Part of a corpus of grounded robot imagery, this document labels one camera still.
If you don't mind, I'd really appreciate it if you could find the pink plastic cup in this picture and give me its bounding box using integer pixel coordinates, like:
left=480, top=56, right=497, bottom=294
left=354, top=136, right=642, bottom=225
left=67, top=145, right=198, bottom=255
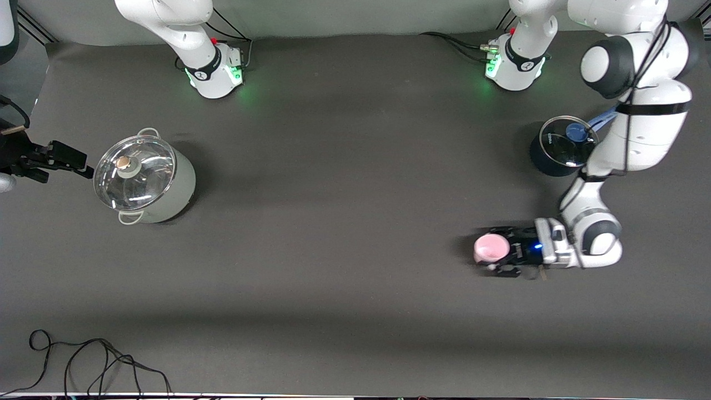
left=473, top=233, right=510, bottom=266

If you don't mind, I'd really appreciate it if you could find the glass lid with blue knob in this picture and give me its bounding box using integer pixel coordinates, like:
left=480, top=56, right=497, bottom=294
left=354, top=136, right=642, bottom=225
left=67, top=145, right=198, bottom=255
left=539, top=116, right=599, bottom=168

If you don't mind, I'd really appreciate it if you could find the grey-green stockpot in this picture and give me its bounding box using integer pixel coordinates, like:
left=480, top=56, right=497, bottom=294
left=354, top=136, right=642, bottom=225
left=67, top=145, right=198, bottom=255
left=93, top=128, right=197, bottom=225

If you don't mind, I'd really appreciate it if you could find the dark grey table mat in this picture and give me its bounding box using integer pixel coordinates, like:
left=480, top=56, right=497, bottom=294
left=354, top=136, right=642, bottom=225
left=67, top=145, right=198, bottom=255
left=0, top=25, right=711, bottom=396

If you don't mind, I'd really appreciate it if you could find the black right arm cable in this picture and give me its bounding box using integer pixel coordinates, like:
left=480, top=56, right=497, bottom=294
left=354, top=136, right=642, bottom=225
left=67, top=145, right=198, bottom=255
left=0, top=93, right=31, bottom=129

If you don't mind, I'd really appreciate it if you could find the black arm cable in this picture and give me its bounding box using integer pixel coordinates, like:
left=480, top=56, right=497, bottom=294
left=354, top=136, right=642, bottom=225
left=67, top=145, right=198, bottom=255
left=621, top=16, right=670, bottom=176
left=0, top=93, right=31, bottom=129

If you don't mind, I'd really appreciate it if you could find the dark blue saucepan, blue handle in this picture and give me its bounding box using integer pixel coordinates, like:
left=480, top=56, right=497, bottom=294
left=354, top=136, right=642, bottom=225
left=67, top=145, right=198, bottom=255
left=529, top=107, right=618, bottom=177

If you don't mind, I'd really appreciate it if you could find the dark metal frame rail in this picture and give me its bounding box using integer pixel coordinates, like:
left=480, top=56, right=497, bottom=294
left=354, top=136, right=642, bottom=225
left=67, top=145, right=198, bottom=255
left=11, top=2, right=57, bottom=45

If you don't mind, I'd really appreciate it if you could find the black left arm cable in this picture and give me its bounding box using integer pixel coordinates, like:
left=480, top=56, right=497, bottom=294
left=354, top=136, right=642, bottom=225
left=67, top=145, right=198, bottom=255
left=621, top=16, right=670, bottom=176

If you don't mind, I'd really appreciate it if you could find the loose thin black cable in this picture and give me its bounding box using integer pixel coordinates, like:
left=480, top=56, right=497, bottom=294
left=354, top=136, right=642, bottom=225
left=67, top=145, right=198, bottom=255
left=0, top=329, right=173, bottom=398

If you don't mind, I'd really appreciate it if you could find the black base power cable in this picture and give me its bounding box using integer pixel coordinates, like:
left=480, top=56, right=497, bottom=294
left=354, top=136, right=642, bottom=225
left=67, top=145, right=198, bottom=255
left=493, top=0, right=517, bottom=33
left=419, top=31, right=492, bottom=61
left=203, top=7, right=254, bottom=72

